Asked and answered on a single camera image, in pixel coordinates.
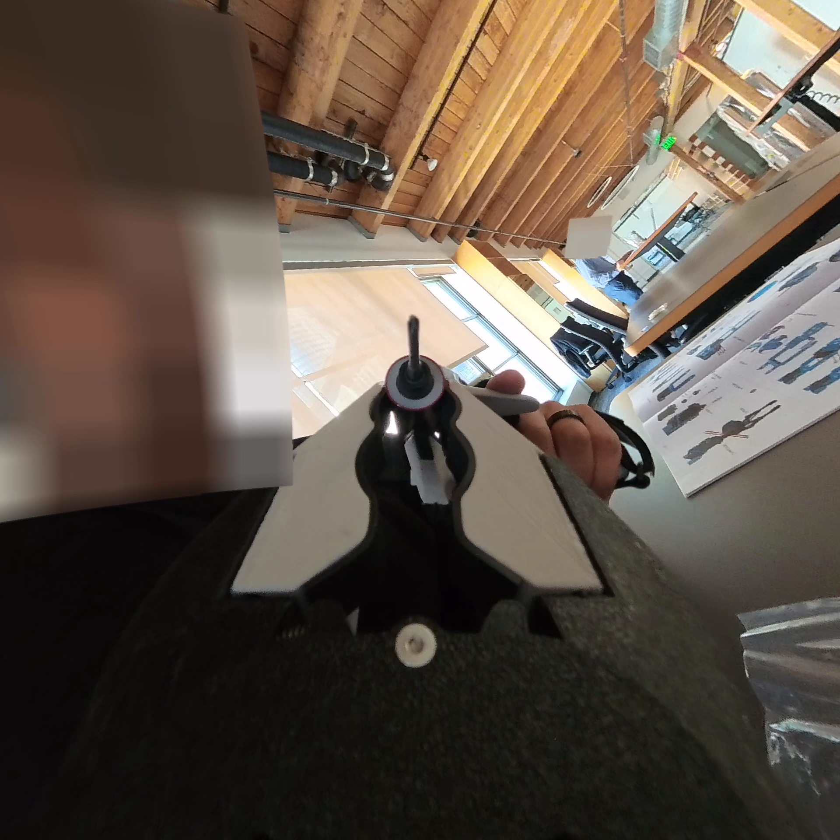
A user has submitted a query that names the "large window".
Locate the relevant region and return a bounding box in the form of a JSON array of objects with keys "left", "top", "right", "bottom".
[{"left": 419, "top": 275, "right": 567, "bottom": 402}]

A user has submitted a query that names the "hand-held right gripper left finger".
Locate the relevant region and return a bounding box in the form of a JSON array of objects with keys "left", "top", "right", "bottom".
[{"left": 232, "top": 383, "right": 394, "bottom": 599}]

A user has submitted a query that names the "black ceiling pipe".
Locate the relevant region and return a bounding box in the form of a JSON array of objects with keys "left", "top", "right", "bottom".
[
  {"left": 263, "top": 111, "right": 395, "bottom": 183},
  {"left": 265, "top": 150, "right": 388, "bottom": 191}
]

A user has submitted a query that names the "thin metal ceiling conduit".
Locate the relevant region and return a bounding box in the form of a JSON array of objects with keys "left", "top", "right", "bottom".
[{"left": 272, "top": 189, "right": 567, "bottom": 248}]

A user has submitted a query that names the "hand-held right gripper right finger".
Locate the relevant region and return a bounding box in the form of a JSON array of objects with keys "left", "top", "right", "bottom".
[{"left": 441, "top": 380, "right": 605, "bottom": 594}]

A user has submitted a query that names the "person's dark clothing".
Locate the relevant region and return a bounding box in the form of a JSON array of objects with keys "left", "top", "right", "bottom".
[{"left": 0, "top": 433, "right": 309, "bottom": 840}]

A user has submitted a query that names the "person's left hand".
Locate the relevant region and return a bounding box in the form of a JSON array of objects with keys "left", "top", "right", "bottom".
[{"left": 489, "top": 368, "right": 620, "bottom": 502}]

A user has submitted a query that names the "black office chair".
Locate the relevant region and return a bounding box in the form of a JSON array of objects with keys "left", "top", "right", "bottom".
[{"left": 549, "top": 298, "right": 630, "bottom": 377}]

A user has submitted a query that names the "ring-shaped ceiling lamp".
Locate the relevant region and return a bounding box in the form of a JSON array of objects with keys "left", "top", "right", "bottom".
[{"left": 587, "top": 164, "right": 642, "bottom": 210}]

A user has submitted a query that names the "silver plastic bag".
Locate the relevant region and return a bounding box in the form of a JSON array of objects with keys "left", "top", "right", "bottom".
[{"left": 738, "top": 597, "right": 840, "bottom": 840}]

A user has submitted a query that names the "illustrated instruction manual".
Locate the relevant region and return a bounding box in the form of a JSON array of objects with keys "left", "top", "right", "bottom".
[{"left": 629, "top": 238, "right": 840, "bottom": 497}]

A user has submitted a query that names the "silver ventilation duct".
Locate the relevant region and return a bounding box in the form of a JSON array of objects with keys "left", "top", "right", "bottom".
[{"left": 643, "top": 0, "right": 691, "bottom": 68}]

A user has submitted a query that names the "wooden table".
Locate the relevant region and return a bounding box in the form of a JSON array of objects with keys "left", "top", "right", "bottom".
[{"left": 624, "top": 141, "right": 840, "bottom": 358}]

